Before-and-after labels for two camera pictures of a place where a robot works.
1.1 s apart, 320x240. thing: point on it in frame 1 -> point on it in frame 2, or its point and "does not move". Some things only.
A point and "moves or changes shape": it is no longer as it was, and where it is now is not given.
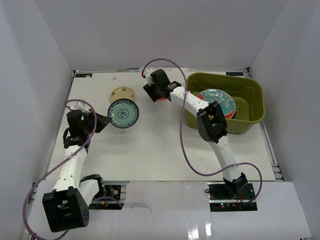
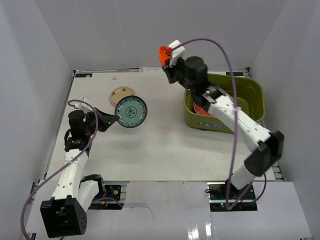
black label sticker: [83, 75] does not move
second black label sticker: [234, 73] does not move
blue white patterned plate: [124, 113] moves or changes shape
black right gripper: [149, 89] -> [169, 72]
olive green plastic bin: [247, 92] does not move
